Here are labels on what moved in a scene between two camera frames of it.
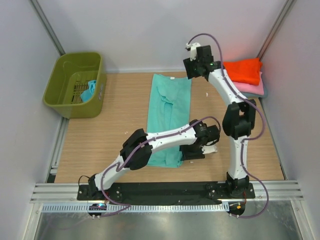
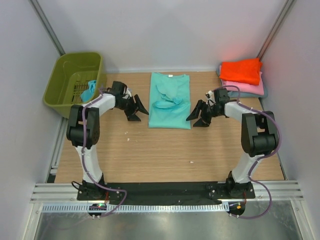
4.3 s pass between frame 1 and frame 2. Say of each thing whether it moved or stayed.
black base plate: stayed
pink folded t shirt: stayed
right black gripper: moved
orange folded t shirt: stayed
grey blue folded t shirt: stayed
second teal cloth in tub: stayed
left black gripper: moved
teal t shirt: moved
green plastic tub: stayed
